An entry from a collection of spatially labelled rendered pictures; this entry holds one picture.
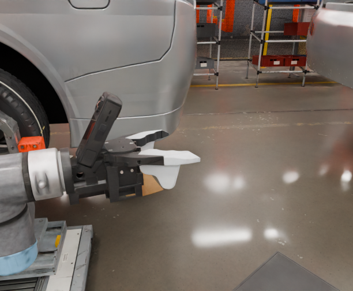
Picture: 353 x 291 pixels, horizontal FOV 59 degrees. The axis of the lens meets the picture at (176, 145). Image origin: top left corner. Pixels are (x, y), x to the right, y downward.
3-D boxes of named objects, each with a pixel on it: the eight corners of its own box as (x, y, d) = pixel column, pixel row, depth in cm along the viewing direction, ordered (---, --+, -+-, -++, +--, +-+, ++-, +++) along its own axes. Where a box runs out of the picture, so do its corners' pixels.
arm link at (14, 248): (41, 228, 60) (30, 179, 55) (40, 273, 50) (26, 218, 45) (-6, 238, 57) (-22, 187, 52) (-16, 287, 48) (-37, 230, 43)
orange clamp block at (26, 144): (25, 150, 142) (46, 149, 143) (19, 159, 135) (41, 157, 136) (22, 136, 139) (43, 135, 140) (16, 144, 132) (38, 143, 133)
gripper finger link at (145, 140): (157, 153, 64) (126, 169, 57) (156, 126, 62) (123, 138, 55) (169, 156, 63) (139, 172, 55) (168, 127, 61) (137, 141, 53)
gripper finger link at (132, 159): (170, 159, 50) (120, 155, 52) (169, 148, 49) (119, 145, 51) (161, 171, 45) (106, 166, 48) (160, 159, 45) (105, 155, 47)
